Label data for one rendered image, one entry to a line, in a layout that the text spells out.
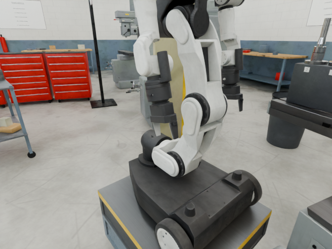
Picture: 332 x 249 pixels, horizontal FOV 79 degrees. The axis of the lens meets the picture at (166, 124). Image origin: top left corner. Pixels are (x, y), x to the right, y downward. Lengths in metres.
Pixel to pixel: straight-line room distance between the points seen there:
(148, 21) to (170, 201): 0.76
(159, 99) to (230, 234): 0.77
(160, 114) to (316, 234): 0.61
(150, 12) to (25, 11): 8.62
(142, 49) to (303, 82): 0.77
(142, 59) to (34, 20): 8.61
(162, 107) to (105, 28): 8.62
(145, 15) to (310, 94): 0.80
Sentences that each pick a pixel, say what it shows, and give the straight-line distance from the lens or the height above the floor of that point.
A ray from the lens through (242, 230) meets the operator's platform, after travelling 1.20.
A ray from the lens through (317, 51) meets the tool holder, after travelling 1.16.
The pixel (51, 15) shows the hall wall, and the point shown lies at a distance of 9.18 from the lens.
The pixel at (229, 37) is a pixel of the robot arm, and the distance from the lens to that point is 1.04.
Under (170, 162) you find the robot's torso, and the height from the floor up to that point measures 0.72.
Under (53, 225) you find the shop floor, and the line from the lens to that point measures 1.88.
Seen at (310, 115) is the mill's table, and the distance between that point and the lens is 1.08.
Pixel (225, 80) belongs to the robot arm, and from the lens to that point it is 1.03.
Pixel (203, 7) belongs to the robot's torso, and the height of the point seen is 1.38.
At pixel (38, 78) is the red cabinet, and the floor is 0.53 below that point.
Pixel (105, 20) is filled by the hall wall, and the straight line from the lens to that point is 9.26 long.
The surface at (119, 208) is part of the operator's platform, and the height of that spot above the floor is 0.40.
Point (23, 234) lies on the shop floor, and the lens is 1.92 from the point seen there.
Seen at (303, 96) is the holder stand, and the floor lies 1.03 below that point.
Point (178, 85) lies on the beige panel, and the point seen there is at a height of 0.83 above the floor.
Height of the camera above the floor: 1.28
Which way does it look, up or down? 23 degrees down
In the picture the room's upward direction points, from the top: straight up
